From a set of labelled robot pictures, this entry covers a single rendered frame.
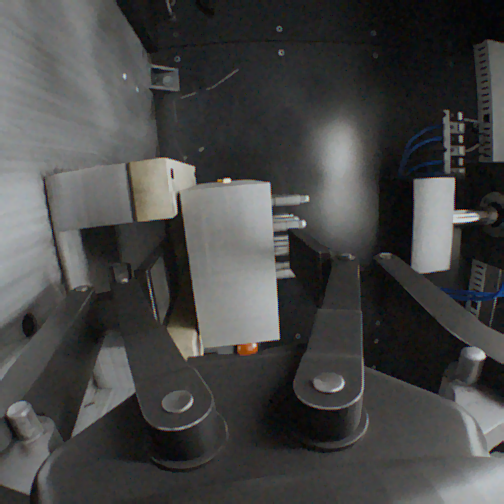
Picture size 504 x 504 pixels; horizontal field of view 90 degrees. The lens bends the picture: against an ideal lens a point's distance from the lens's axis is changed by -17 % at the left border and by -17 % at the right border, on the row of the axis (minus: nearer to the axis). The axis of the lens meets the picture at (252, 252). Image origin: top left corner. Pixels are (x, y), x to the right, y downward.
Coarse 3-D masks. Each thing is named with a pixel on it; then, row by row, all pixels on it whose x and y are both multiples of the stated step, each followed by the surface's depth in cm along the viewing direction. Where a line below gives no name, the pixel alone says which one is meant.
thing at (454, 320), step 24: (384, 264) 13; (408, 288) 10; (432, 288) 10; (384, 312) 12; (408, 312) 10; (432, 312) 8; (456, 312) 8; (408, 336) 10; (432, 336) 8; (456, 336) 7; (480, 336) 7; (432, 360) 8; (456, 360) 7; (432, 384) 8
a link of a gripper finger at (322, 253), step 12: (288, 228) 21; (288, 240) 21; (300, 240) 17; (312, 240) 17; (300, 252) 18; (312, 252) 15; (324, 252) 14; (300, 264) 18; (312, 264) 15; (324, 264) 15; (300, 276) 18; (312, 276) 16; (324, 276) 15; (312, 288) 16; (324, 288) 15; (312, 300) 16
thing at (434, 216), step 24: (384, 192) 29; (408, 192) 29; (432, 192) 23; (384, 216) 30; (408, 216) 30; (432, 216) 24; (456, 216) 27; (480, 216) 27; (384, 240) 30; (408, 240) 31; (432, 240) 25; (408, 264) 27; (432, 264) 25
